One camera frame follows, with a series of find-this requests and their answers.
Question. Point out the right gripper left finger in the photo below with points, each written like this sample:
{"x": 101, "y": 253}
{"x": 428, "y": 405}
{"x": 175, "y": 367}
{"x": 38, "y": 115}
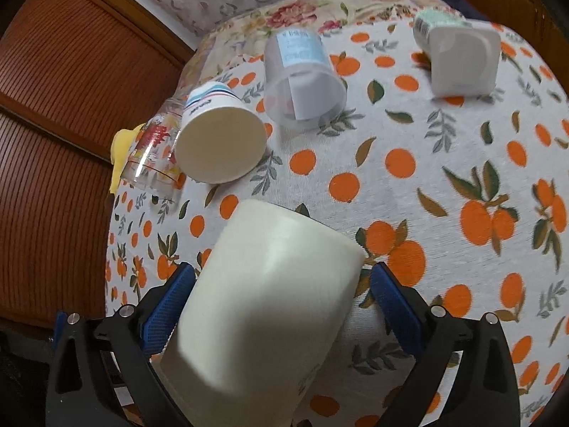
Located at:
{"x": 95, "y": 357}

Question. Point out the clear floral glass cup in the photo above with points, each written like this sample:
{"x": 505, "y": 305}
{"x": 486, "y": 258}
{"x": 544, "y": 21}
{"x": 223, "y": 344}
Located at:
{"x": 151, "y": 163}

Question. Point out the yellow Pikachu plush toy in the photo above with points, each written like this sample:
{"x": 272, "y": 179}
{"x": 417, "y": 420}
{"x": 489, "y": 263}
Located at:
{"x": 119, "y": 150}

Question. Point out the white square yogurt cup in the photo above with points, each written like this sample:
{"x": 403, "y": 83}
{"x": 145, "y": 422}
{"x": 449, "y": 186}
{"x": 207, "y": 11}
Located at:
{"x": 464, "y": 57}

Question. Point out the floral bed quilt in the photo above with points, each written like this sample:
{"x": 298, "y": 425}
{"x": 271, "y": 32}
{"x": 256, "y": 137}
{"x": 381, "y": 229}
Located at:
{"x": 243, "y": 38}

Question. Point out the orange print tablecloth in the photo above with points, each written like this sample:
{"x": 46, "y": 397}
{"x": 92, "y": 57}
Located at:
{"x": 466, "y": 200}

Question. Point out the white paper cup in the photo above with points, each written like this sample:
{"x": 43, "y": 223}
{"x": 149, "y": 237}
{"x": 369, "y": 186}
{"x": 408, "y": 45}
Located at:
{"x": 220, "y": 139}

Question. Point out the translucent plastic cup blue label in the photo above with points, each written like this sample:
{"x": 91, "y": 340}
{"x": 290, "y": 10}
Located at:
{"x": 302, "y": 90}

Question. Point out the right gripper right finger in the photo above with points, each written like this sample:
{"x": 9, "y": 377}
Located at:
{"x": 484, "y": 391}

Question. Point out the cream insulated mug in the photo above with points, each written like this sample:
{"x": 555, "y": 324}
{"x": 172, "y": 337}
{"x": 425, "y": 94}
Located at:
{"x": 261, "y": 318}

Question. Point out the brown louvered wardrobe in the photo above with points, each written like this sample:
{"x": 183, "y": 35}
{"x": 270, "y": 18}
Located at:
{"x": 73, "y": 73}

